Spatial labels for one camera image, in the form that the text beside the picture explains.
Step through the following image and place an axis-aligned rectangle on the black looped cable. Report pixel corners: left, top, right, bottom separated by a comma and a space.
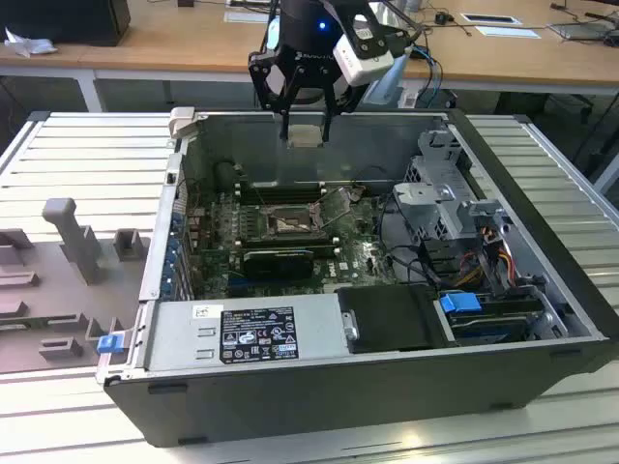
378, 191, 439, 287

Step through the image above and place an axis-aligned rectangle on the metal socket cover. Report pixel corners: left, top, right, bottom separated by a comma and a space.
312, 186, 353, 227

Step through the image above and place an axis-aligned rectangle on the wooden desk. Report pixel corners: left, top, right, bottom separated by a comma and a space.
0, 0, 619, 112

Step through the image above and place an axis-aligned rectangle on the coloured wire bundle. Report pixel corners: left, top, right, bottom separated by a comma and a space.
458, 241, 515, 287

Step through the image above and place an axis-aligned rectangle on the blue case latch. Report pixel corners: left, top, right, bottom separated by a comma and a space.
96, 334, 122, 357

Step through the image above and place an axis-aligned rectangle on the grey case latch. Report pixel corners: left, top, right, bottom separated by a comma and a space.
167, 106, 199, 141

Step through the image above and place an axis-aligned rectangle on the white paper sheet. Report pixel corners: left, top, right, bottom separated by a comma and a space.
475, 24, 543, 41

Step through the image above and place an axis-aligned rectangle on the grey parts rack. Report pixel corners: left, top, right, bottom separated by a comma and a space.
0, 196, 151, 376

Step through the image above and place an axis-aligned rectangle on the black box on desk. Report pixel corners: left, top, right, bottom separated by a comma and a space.
0, 0, 132, 48

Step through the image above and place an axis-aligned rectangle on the grey metal drive cage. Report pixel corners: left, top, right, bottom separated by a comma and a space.
391, 128, 514, 243

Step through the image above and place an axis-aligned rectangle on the black graphics card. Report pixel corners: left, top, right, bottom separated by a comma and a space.
241, 248, 316, 281

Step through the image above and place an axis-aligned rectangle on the CPU socket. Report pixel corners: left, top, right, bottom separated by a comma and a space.
260, 205, 325, 238

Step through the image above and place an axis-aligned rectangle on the black plastic shroud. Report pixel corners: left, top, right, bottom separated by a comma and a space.
335, 284, 449, 354

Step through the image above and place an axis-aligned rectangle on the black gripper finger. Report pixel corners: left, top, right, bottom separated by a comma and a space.
320, 72, 363, 143
248, 46, 305, 142

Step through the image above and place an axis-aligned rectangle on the silver power supply unit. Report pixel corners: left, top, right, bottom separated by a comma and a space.
144, 297, 349, 373

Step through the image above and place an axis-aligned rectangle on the blue cable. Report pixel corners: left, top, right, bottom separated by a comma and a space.
410, 43, 444, 108

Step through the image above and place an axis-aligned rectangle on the silver CPU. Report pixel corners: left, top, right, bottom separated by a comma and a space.
287, 124, 324, 149

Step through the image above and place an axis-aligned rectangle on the green motherboard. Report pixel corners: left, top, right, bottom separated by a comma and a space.
186, 183, 422, 301

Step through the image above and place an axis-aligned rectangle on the black open PC case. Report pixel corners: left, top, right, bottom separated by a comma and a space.
94, 106, 619, 449

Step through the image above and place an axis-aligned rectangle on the crumpled white paper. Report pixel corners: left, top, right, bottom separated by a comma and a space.
3, 26, 58, 58

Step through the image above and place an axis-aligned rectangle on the blue disk carrier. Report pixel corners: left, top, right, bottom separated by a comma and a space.
439, 291, 483, 315

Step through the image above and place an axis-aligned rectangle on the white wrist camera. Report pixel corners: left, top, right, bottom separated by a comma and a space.
332, 13, 396, 88

